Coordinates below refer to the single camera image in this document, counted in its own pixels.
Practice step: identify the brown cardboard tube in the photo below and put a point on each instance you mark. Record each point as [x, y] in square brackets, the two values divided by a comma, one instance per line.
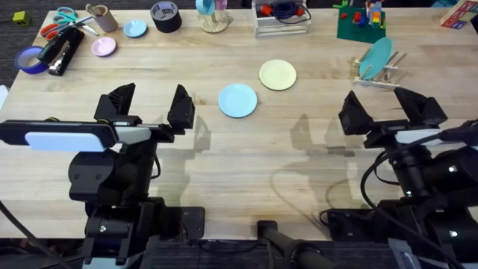
[102, 16]

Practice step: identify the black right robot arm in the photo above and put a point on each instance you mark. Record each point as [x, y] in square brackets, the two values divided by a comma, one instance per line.
[440, 209]

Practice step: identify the small pink dish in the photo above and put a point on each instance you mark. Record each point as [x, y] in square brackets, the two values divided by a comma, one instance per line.
[104, 46]

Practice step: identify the green board with toy blocks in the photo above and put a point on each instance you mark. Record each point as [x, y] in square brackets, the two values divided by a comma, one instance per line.
[360, 26]

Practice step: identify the wooden cup stand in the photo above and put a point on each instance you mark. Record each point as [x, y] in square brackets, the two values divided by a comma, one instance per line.
[213, 23]

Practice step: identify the yellow-green cube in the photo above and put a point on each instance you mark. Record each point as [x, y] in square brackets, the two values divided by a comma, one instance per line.
[21, 18]

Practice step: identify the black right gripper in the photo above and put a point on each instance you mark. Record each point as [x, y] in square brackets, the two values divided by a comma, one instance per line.
[407, 149]

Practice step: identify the black left wrist plate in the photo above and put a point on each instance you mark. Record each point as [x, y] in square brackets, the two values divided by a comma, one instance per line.
[63, 136]

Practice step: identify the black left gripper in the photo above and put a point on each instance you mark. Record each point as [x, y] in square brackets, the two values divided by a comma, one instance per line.
[149, 134]

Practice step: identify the teal plate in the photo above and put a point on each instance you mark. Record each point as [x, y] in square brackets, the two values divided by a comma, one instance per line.
[376, 58]

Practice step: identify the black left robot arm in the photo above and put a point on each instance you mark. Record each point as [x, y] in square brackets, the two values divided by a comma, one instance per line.
[108, 179]

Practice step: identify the small blue dish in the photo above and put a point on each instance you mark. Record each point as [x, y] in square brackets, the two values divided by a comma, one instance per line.
[135, 28]

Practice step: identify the light blue cup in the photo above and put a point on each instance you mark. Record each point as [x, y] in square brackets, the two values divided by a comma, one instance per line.
[204, 6]

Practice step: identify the purple tape roll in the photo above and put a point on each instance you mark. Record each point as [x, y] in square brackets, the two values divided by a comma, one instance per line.
[28, 60]

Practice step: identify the black camera stand pole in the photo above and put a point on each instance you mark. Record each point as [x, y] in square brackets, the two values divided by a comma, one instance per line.
[284, 243]

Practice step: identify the pink cup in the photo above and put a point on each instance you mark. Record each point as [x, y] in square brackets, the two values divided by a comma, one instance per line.
[220, 3]

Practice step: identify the light blue plate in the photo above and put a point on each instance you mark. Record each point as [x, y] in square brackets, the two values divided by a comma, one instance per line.
[238, 100]

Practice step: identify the cream yellow plate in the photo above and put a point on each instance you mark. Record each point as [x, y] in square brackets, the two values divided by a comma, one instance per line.
[277, 74]

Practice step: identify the wooden box of toy blocks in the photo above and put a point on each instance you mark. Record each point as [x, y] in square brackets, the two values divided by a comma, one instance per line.
[459, 15]

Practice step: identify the small wooden peg dish rack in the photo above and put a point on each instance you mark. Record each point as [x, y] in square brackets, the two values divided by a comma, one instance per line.
[377, 83]

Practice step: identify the black tape roll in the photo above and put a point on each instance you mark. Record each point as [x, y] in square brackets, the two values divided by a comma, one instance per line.
[166, 16]

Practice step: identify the black stapler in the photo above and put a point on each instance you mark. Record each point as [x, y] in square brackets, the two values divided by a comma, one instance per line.
[61, 50]

